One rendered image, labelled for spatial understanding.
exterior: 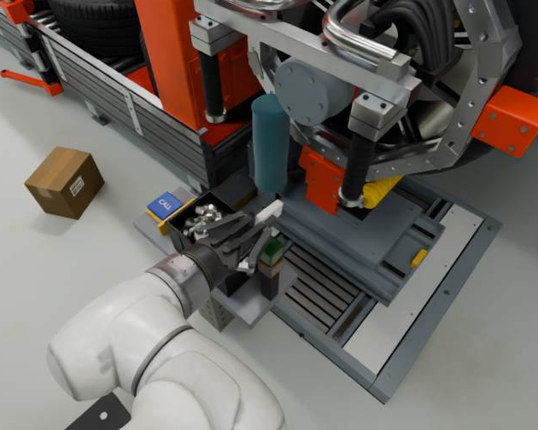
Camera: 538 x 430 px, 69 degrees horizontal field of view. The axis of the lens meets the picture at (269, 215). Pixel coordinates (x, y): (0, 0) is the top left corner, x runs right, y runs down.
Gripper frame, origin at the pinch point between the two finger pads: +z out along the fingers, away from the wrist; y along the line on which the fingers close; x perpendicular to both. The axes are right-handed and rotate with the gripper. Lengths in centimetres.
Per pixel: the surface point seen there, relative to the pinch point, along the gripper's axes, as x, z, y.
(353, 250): 38, 46, -8
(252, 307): 26.5, -0.9, -1.1
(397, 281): 42, 49, -24
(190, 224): 14.1, -0.8, 18.7
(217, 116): -8.7, 8.4, 21.1
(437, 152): -12.5, 26.1, -19.3
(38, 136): 64, 33, 152
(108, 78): 21, 43, 106
